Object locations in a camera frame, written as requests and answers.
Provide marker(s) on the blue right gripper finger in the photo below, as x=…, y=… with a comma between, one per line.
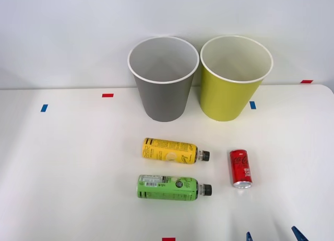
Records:
x=249, y=238
x=299, y=236

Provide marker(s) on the red drink can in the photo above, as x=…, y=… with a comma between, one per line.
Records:
x=240, y=168

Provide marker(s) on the green label plastic bottle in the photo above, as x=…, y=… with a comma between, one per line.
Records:
x=167, y=188

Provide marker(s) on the yellow label plastic bottle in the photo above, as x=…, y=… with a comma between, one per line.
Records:
x=167, y=151

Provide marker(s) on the yellow-green plastic waste bin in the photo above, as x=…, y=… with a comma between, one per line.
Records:
x=224, y=100

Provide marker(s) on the grey plastic waste bin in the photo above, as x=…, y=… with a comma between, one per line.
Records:
x=163, y=100

